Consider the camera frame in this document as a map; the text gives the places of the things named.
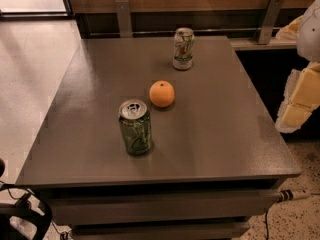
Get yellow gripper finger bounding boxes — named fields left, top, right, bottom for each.
left=275, top=16, right=302, bottom=41
left=275, top=62, right=320, bottom=133

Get white 7up can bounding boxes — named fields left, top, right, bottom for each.
left=172, top=27, right=194, bottom=70

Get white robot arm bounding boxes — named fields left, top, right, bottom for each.
left=275, top=0, right=320, bottom=133

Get green soda can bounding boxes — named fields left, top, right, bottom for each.
left=119, top=99, right=152, bottom=156

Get orange fruit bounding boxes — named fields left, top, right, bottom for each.
left=149, top=81, right=175, bottom=108

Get grey cabinet drawer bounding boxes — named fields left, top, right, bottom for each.
left=49, top=190, right=279, bottom=225

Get black chair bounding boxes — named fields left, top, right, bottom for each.
left=0, top=157, right=53, bottom=240

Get right metal wall bracket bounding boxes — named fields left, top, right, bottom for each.
left=257, top=0, right=284, bottom=45

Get metal wall bracket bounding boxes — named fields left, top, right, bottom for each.
left=115, top=0, right=133, bottom=38
left=257, top=0, right=284, bottom=45

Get white cable connector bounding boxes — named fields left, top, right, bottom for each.
left=279, top=190, right=310, bottom=202

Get black cable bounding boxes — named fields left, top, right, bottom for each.
left=263, top=209, right=270, bottom=240

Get left metal wall bracket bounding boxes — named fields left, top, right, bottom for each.
left=115, top=0, right=133, bottom=38

